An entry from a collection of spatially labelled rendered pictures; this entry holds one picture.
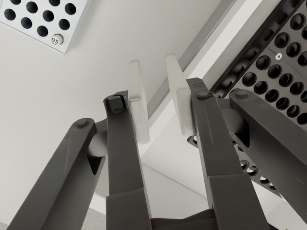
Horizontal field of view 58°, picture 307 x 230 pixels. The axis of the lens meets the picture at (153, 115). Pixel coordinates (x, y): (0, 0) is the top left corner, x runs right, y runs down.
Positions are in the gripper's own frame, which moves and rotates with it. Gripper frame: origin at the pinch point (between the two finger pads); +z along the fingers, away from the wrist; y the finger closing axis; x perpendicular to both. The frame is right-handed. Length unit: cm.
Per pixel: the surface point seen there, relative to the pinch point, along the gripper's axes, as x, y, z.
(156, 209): -15.1, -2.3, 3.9
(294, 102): -5.8, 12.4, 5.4
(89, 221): -108, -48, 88
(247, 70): -2.0, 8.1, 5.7
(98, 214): -104, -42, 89
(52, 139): -13.3, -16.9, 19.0
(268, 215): -26.6, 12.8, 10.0
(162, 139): -11.6, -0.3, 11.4
